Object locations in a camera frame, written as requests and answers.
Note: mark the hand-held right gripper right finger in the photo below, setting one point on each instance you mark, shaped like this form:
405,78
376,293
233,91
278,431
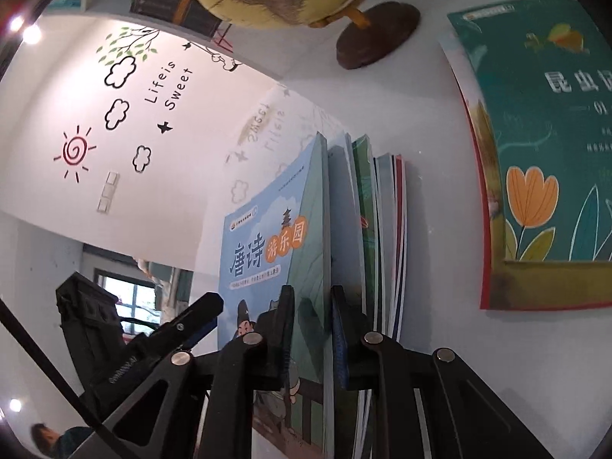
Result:
340,344

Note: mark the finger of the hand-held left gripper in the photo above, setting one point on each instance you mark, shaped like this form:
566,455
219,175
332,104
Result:
201,318

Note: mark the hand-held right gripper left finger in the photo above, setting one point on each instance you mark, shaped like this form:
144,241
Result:
279,344

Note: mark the light blue pagoda book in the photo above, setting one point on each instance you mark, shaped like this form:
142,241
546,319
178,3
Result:
267,258

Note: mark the dark green insect book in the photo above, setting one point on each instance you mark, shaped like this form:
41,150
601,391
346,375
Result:
366,210

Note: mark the red cover book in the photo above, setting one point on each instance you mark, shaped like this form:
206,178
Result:
485,267

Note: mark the large teal tulip book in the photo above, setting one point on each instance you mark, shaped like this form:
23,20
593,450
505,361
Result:
550,153

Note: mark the window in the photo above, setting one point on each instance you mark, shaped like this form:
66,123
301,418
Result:
129,301

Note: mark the ceiling spot light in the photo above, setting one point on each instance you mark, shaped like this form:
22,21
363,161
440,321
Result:
15,405
31,34
16,24

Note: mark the red bookmark ribbon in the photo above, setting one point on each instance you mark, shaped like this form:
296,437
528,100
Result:
222,40

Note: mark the white wall switch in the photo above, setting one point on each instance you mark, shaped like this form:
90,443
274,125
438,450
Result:
107,191

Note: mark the cloud wall sticker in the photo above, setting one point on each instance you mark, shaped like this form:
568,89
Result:
117,114
142,158
119,70

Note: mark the red sun wall sticker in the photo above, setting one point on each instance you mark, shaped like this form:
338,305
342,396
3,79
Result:
75,149

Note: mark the black bird wall sticker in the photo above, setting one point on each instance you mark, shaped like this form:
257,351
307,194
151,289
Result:
165,127

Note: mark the black lettering wall sticker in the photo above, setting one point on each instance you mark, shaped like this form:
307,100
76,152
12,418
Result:
167,86

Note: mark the bear swing wall sticker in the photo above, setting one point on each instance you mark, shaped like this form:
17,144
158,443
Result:
224,60

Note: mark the tree wall sticker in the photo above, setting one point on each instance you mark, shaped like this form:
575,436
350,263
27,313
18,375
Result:
129,45

